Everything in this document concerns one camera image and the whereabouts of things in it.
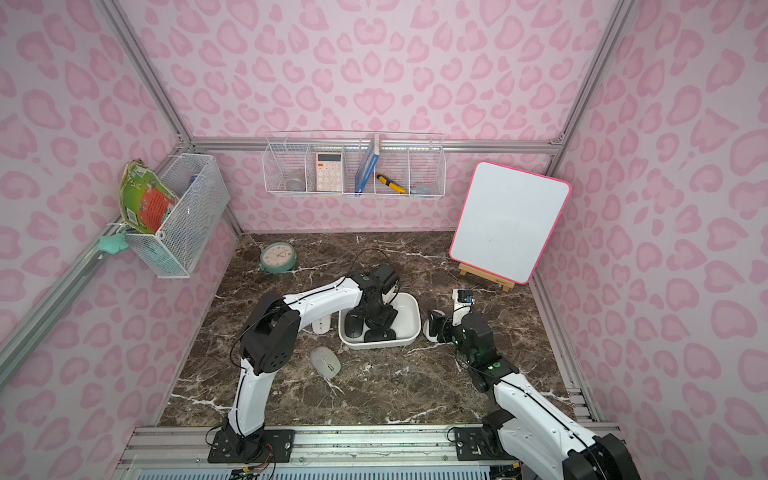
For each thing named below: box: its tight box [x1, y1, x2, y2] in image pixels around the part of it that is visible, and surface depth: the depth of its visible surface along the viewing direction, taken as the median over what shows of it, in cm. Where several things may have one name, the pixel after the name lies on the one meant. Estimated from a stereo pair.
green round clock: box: [259, 242, 299, 273], surface depth 112 cm
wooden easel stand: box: [458, 263, 515, 293], surface depth 103 cm
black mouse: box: [345, 309, 364, 338], surface depth 94 cm
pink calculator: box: [316, 152, 343, 192], surface depth 97 cm
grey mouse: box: [310, 346, 341, 378], surface depth 86 cm
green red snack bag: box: [120, 159, 179, 234], surface depth 74 cm
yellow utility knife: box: [376, 172, 407, 194], surface depth 100 cm
